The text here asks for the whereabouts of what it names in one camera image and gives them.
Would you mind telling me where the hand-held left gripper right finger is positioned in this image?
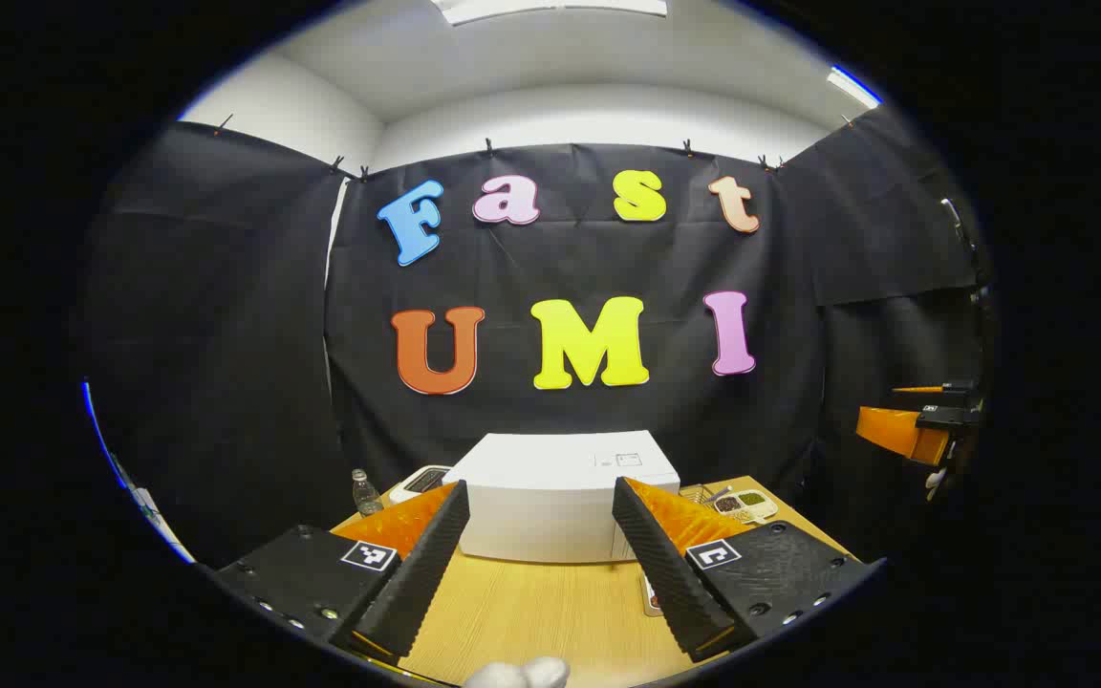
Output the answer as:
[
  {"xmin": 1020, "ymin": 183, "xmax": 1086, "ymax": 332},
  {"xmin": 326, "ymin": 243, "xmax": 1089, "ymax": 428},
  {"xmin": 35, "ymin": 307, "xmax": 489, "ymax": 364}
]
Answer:
[{"xmin": 612, "ymin": 476, "xmax": 888, "ymax": 663}]

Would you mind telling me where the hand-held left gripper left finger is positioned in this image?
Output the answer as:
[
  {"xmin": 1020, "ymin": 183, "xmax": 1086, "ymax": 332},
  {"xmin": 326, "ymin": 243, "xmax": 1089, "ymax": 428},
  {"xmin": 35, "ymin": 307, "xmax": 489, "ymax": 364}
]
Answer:
[{"xmin": 214, "ymin": 480, "xmax": 471, "ymax": 660}]

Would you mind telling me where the white microwave oven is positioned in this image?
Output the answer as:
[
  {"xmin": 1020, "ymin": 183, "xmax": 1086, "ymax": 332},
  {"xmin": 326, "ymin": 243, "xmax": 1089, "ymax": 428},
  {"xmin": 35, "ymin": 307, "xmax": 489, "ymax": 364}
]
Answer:
[{"xmin": 443, "ymin": 430, "xmax": 681, "ymax": 565}]

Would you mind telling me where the clear plastic water bottle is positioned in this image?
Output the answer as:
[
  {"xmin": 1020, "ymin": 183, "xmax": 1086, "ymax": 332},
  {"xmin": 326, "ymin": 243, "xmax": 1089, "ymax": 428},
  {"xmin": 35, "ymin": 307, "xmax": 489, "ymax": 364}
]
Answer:
[{"xmin": 352, "ymin": 468, "xmax": 385, "ymax": 518}]

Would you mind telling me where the white toaster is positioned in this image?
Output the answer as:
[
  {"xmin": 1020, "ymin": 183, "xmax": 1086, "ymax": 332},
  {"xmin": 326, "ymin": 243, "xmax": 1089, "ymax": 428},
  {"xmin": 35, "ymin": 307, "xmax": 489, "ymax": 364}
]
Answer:
[{"xmin": 388, "ymin": 465, "xmax": 456, "ymax": 505}]

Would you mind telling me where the white divided dish of grains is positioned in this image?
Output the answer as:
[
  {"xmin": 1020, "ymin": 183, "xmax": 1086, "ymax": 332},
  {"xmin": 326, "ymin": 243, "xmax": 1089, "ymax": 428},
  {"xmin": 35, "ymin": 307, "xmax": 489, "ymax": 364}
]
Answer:
[{"xmin": 711, "ymin": 489, "xmax": 779, "ymax": 525}]

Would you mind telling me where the ceiling light panel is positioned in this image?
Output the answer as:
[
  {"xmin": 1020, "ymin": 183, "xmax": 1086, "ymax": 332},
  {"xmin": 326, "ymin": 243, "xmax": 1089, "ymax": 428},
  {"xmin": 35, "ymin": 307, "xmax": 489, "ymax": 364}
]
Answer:
[
  {"xmin": 431, "ymin": 0, "xmax": 668, "ymax": 26},
  {"xmin": 826, "ymin": 65, "xmax": 883, "ymax": 109}
]

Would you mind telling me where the black backdrop cloth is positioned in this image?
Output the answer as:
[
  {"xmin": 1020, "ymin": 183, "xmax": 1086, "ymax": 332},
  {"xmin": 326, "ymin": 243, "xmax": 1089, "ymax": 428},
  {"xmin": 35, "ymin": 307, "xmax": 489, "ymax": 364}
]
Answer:
[{"xmin": 82, "ymin": 105, "xmax": 991, "ymax": 574}]

